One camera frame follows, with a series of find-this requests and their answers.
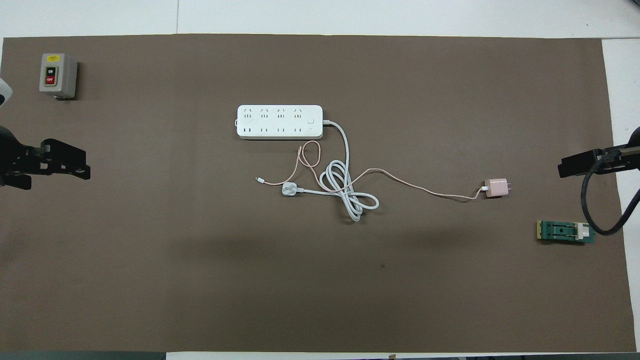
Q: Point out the brown table mat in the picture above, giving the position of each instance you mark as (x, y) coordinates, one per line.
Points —
(300, 280)

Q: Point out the green knife switch block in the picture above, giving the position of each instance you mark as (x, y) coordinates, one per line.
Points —
(562, 231)

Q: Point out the grey on-off switch box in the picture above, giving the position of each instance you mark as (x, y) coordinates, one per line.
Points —
(57, 75)

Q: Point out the white power strip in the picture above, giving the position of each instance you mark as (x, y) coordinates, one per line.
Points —
(280, 122)

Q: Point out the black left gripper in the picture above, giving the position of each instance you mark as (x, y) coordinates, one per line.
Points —
(10, 155)

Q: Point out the pink charger plug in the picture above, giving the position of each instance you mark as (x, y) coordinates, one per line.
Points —
(496, 187)

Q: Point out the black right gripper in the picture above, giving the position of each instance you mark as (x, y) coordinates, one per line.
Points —
(634, 155)

